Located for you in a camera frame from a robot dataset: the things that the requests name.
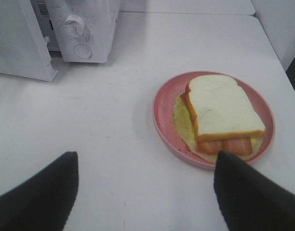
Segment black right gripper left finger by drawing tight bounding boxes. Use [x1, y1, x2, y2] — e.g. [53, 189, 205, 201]
[0, 152, 79, 231]

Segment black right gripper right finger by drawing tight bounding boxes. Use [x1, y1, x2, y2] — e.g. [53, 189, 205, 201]
[214, 151, 295, 231]

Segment white bread sandwich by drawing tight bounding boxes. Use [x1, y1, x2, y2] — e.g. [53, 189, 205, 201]
[173, 75, 266, 163]

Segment pink round plate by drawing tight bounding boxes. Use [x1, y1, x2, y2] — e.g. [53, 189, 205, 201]
[152, 71, 275, 170]

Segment round white door button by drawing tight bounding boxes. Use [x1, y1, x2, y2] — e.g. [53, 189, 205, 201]
[74, 44, 92, 59]

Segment white timer knob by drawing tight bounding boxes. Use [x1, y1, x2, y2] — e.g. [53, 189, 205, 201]
[64, 14, 86, 38]

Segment white microwave door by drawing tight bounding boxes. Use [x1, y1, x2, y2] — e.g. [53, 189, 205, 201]
[0, 0, 57, 81]

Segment white microwave oven body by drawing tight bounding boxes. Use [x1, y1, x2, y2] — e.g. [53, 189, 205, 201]
[31, 0, 121, 63]

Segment white adjacent table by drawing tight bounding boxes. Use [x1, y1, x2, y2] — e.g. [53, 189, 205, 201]
[120, 0, 255, 16]

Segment white warning label sticker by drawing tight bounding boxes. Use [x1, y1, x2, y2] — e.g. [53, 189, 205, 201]
[36, 0, 47, 14]

